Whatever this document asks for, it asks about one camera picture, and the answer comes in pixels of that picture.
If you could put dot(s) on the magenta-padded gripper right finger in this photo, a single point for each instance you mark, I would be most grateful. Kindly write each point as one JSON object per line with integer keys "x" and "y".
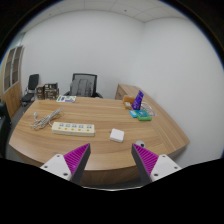
{"x": 150, "y": 161}

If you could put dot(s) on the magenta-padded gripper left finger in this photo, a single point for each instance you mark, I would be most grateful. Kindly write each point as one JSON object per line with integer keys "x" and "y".
{"x": 71, "y": 161}

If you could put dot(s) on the white charger block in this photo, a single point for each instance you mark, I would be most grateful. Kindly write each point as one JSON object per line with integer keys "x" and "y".
{"x": 117, "y": 135}

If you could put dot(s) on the cream power strip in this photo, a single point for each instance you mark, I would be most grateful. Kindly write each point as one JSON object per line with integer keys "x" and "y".
{"x": 73, "y": 129}

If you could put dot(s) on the teal flat box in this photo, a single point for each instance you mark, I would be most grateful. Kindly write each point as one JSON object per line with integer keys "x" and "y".
{"x": 141, "y": 113}

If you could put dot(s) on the small blue box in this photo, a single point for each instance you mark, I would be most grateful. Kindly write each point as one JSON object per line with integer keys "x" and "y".
{"x": 133, "y": 114}

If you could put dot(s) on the clear plastic packet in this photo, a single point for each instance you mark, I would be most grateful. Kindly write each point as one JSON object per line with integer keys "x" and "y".
{"x": 149, "y": 108}

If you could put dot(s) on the small tan box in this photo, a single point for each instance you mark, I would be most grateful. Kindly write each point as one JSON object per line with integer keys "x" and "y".
{"x": 128, "y": 105}

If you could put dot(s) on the purple standing card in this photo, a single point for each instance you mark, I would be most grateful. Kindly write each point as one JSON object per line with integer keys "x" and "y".
{"x": 137, "y": 101}

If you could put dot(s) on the white printed leaflet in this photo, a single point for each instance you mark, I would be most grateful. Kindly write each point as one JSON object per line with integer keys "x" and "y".
{"x": 66, "y": 99}

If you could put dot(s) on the orange box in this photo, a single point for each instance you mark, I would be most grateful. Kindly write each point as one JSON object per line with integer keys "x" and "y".
{"x": 128, "y": 99}

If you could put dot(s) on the grey backpack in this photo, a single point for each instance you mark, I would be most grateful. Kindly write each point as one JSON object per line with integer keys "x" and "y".
{"x": 81, "y": 87}

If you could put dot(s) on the black leather armchair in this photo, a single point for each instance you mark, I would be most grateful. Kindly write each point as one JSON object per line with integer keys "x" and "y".
{"x": 4, "y": 130}

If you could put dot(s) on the small brown cardboard box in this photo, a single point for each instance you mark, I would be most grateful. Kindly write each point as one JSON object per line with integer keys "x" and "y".
{"x": 40, "y": 92}

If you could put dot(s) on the low wooden side cabinet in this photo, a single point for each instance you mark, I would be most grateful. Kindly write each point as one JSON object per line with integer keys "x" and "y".
{"x": 122, "y": 90}

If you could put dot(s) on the black printed carton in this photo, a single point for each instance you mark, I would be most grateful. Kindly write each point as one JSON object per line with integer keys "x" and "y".
{"x": 51, "y": 86}

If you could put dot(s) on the black mesh office chair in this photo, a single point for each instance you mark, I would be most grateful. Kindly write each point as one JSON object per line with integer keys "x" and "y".
{"x": 85, "y": 76}

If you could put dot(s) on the wooden cabinet with glass doors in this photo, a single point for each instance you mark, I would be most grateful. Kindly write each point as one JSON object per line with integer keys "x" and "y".
{"x": 13, "y": 96}

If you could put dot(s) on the black side chair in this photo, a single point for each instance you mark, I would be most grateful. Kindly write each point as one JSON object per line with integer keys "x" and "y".
{"x": 32, "y": 81}

